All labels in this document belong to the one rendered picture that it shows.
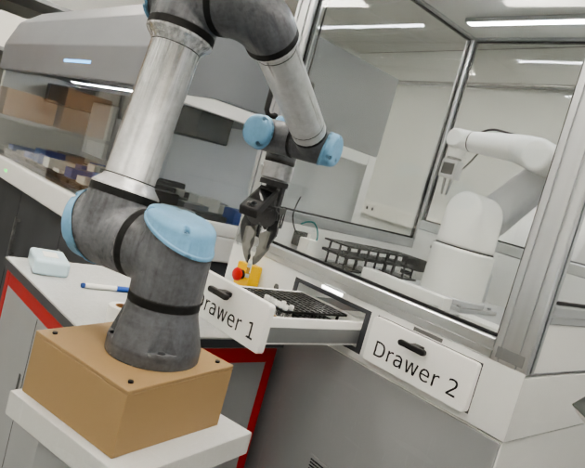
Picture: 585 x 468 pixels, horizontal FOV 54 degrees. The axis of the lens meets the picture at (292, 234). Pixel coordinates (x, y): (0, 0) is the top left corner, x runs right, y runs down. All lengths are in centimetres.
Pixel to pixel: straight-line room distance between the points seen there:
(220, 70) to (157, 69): 117
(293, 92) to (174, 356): 52
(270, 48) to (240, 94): 123
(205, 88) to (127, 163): 118
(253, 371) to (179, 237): 82
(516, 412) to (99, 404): 81
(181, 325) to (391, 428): 69
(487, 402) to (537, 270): 29
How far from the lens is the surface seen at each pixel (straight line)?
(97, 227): 95
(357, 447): 151
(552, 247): 124
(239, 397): 164
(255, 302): 125
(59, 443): 94
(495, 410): 129
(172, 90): 99
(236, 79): 220
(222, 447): 98
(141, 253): 89
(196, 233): 87
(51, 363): 96
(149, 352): 90
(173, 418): 93
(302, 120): 114
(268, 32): 98
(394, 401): 142
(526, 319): 125
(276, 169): 138
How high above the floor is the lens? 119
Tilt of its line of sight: 5 degrees down
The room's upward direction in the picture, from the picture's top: 15 degrees clockwise
